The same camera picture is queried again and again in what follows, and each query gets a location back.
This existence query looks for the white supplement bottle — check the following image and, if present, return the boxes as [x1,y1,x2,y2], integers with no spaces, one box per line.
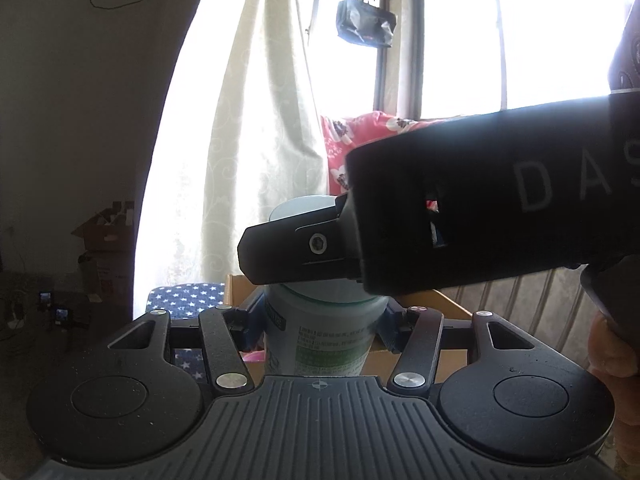
[263,194,391,378]

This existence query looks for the pink plastic bowl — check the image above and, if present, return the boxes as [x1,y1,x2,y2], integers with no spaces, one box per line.
[241,350,266,363]

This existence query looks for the person's right hand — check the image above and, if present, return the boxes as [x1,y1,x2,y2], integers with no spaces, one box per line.
[588,312,640,466]

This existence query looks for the brown cardboard box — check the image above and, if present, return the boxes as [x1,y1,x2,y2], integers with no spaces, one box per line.
[222,275,445,389]

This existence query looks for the metal balcony railing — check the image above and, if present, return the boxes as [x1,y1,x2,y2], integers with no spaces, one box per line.
[442,268,596,367]

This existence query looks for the cream patterned curtain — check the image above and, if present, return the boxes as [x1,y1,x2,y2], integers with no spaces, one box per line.
[131,0,331,319]

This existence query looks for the red floral cloth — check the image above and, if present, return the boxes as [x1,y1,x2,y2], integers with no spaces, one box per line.
[319,110,452,212]

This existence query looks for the blue star-patterned cloth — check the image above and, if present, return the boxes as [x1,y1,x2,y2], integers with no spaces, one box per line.
[145,282,224,384]

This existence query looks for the stacked cardboard boxes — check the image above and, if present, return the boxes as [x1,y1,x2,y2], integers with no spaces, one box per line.
[72,200,136,304]

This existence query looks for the hanging black bag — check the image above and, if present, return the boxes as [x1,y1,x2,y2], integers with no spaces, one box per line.
[335,0,397,49]

